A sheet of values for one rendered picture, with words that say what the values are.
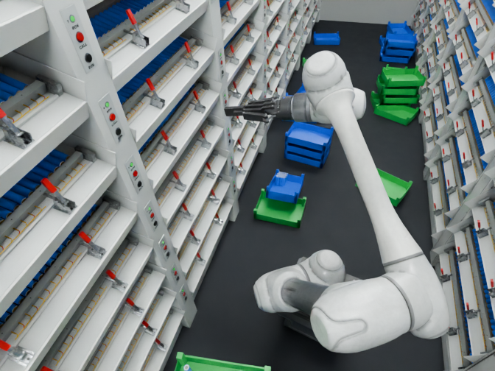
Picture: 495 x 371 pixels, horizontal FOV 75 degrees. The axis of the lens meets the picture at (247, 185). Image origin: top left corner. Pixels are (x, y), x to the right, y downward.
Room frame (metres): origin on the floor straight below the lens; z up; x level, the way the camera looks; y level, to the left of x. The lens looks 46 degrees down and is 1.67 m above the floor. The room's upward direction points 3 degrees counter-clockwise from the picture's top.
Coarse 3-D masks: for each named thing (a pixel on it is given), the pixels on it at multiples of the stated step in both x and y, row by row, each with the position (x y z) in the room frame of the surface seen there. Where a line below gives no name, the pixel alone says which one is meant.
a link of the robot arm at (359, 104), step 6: (354, 90) 0.81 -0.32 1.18; (360, 90) 0.82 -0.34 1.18; (360, 96) 0.79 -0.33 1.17; (354, 102) 0.78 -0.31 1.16; (360, 102) 0.78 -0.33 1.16; (312, 108) 0.81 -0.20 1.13; (354, 108) 0.77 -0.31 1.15; (360, 108) 0.77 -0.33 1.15; (312, 114) 0.81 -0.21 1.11; (354, 114) 0.77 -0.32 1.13; (360, 114) 0.77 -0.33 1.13; (312, 120) 0.82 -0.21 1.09; (318, 120) 0.80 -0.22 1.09; (324, 120) 0.79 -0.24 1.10
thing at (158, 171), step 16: (208, 80) 1.30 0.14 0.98; (208, 96) 1.25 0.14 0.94; (192, 112) 1.13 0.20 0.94; (208, 112) 1.18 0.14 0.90; (176, 128) 1.02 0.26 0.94; (192, 128) 1.04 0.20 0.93; (160, 144) 0.92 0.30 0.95; (176, 144) 0.94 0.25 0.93; (160, 160) 0.85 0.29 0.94; (176, 160) 0.89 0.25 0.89; (160, 176) 0.78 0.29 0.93
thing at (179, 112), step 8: (200, 88) 1.27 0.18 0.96; (192, 96) 1.19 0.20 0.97; (184, 104) 1.14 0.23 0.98; (176, 112) 1.08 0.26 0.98; (176, 120) 1.05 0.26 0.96; (168, 128) 0.98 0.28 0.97; (160, 136) 0.93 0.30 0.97; (152, 144) 0.89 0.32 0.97; (144, 152) 0.85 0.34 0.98; (144, 160) 0.83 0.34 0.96
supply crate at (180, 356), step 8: (184, 360) 0.33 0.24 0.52; (192, 360) 0.34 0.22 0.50; (200, 360) 0.33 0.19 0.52; (208, 360) 0.32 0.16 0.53; (216, 360) 0.32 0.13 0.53; (176, 368) 0.31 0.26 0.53; (192, 368) 0.32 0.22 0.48; (200, 368) 0.32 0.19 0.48; (208, 368) 0.31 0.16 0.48; (216, 368) 0.31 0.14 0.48; (224, 368) 0.31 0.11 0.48; (232, 368) 0.31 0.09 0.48; (240, 368) 0.31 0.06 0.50; (248, 368) 0.30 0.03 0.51; (256, 368) 0.29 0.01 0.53; (264, 368) 0.29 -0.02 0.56
